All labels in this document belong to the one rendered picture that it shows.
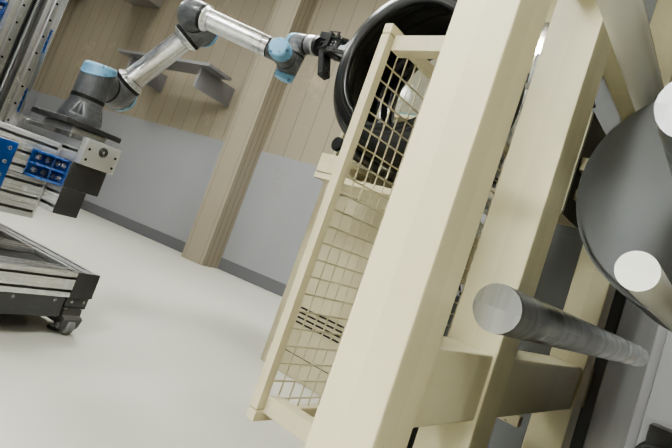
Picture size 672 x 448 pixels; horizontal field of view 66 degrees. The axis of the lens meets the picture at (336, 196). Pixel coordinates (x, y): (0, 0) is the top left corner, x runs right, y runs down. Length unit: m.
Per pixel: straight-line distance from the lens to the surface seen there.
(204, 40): 2.16
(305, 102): 5.49
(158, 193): 6.36
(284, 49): 1.85
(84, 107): 2.05
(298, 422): 0.87
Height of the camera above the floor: 0.60
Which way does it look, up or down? 5 degrees up
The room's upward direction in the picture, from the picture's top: 19 degrees clockwise
